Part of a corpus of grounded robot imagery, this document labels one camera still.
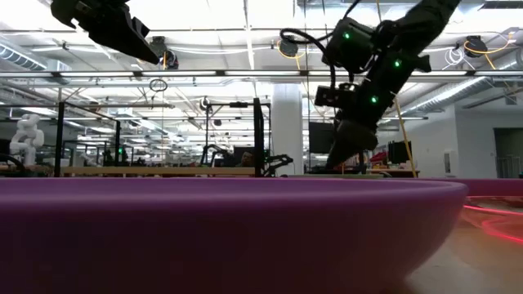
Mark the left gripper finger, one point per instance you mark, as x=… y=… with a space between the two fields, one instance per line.
x=143 y=36
x=120 y=36

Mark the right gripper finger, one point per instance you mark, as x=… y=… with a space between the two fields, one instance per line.
x=351 y=141

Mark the orange translucent plate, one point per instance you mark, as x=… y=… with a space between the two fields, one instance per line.
x=510 y=226

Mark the black background robot arm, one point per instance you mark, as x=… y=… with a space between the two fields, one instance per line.
x=282 y=160

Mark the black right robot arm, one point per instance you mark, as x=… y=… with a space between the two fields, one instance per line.
x=425 y=20

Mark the large black monitor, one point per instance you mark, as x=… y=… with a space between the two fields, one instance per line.
x=320 y=136

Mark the red background object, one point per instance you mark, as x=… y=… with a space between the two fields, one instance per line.
x=379 y=157

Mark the small black monitor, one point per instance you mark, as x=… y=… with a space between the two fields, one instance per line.
x=398 y=152

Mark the white pillar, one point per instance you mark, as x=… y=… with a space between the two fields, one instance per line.
x=287 y=122

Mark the person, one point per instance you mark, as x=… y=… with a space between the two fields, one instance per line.
x=246 y=158

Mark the long ceiling light strip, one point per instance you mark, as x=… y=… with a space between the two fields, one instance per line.
x=261 y=73

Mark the white humanoid robot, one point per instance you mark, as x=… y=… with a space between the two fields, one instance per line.
x=28 y=139

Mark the dark door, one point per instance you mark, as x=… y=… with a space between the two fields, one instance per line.
x=508 y=151

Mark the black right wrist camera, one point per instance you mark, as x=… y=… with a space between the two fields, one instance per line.
x=331 y=97

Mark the short silver air duct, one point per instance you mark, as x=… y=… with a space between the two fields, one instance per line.
x=20 y=57

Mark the long silver air duct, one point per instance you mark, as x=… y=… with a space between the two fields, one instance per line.
x=461 y=87

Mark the black background station frame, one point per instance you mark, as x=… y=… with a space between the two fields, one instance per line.
x=239 y=105

